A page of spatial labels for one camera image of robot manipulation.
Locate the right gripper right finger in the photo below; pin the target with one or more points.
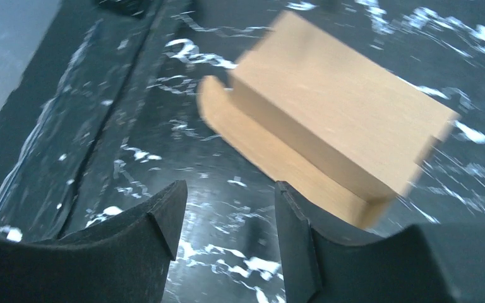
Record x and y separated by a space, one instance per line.
324 259

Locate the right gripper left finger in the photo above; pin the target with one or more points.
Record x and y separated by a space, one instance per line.
123 259

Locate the brown cardboard box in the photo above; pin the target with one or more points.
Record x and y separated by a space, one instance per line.
307 109

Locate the black table edge rail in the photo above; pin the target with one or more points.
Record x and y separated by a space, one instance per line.
72 74

